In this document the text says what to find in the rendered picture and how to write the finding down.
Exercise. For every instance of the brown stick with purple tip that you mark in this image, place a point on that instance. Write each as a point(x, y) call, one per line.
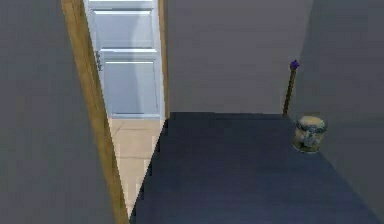
point(289, 91)

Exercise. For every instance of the tan and grey round pot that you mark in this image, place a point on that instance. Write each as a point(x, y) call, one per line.
point(309, 134)

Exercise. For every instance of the white panelled room door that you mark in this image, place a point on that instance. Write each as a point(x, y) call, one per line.
point(130, 76)

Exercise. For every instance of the brown wooden door frame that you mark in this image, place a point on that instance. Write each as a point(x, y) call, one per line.
point(95, 110)

